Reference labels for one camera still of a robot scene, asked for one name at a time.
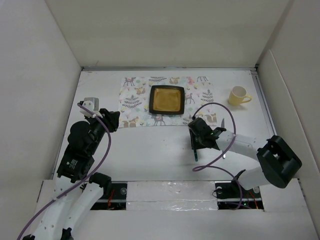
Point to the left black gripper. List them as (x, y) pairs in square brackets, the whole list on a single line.
[(110, 118)]

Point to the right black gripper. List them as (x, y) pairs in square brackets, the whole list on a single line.
[(194, 144)]

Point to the silver fork teal handle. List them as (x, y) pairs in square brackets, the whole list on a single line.
[(195, 153)]

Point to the floral animal print cloth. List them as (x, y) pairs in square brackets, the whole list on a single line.
[(134, 99)]

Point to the square black yellow plate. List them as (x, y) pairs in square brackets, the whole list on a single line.
[(167, 100)]

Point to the yellow ceramic mug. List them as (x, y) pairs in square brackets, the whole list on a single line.
[(238, 96)]

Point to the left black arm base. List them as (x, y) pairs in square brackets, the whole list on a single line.
[(116, 200)]

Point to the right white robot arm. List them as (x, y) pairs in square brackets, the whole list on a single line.
[(278, 163)]

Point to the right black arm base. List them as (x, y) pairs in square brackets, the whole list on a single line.
[(229, 196)]

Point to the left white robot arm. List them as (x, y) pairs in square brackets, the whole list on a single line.
[(77, 185)]

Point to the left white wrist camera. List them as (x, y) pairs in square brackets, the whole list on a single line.
[(91, 104)]

